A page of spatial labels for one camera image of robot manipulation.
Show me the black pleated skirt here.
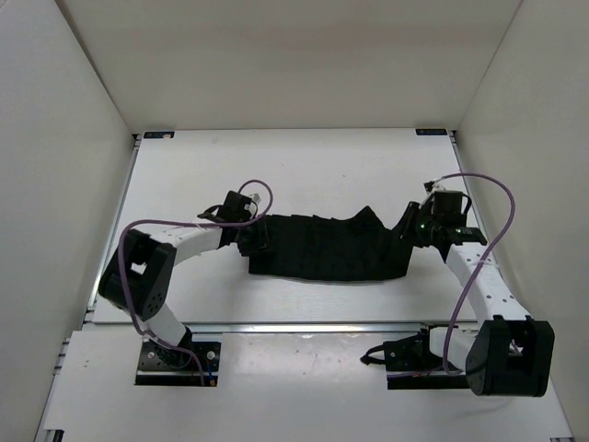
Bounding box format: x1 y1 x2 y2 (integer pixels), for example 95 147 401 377
237 206 413 283

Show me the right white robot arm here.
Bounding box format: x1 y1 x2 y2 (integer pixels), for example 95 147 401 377
397 190 555 397

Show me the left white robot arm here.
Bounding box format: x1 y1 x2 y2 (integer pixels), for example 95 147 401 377
98 190 266 366

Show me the right blue corner label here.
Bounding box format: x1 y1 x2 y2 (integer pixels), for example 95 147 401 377
415 128 448 136

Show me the blue corner label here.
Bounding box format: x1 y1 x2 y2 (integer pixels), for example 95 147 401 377
143 131 175 139
415 128 448 136

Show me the left blue corner label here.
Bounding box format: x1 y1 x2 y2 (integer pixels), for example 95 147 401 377
143 131 175 139

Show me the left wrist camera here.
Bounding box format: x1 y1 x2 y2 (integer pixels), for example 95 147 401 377
243 193 261 219

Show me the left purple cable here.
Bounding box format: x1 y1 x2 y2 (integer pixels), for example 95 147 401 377
117 179 276 342

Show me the aluminium front rail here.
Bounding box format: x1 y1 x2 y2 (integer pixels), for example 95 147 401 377
188 321 427 334

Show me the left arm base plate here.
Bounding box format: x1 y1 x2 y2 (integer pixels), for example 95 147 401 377
134 335 222 388

